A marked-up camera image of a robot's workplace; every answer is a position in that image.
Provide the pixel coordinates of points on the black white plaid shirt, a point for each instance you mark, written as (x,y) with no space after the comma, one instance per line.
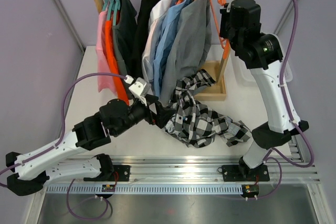
(194,123)

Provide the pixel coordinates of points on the dark grey t-shirt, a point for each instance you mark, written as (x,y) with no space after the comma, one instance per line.
(123,36)

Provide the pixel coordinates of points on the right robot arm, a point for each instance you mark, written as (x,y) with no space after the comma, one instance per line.
(262,56)

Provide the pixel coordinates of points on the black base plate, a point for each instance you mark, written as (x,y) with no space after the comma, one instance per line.
(237,173)
(120,173)

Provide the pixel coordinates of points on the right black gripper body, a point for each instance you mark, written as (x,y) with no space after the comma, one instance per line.
(227,32)

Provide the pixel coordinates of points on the aluminium rail frame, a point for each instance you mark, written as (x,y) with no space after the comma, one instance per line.
(205,169)

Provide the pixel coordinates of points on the pink shirt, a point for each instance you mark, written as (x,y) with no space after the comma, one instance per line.
(104,82)

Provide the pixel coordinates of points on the white plastic basket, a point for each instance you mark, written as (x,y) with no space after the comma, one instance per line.
(245,78)

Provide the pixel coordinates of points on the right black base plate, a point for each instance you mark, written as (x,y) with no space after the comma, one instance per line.
(237,173)

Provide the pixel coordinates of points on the white slotted cable duct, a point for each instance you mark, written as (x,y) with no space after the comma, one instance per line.
(146,189)

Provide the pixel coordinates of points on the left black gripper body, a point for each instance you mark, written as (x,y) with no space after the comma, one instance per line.
(150,115)

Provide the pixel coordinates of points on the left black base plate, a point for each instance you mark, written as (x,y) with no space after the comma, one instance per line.
(120,173)

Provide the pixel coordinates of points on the orange shirt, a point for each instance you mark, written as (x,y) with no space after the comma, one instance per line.
(113,65)

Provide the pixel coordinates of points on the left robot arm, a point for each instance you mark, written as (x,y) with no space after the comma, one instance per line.
(32,171)

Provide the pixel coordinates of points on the light blue shirt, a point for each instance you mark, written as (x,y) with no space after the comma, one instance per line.
(167,35)

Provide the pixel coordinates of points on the grey shirt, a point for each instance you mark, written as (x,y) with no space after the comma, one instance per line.
(190,46)

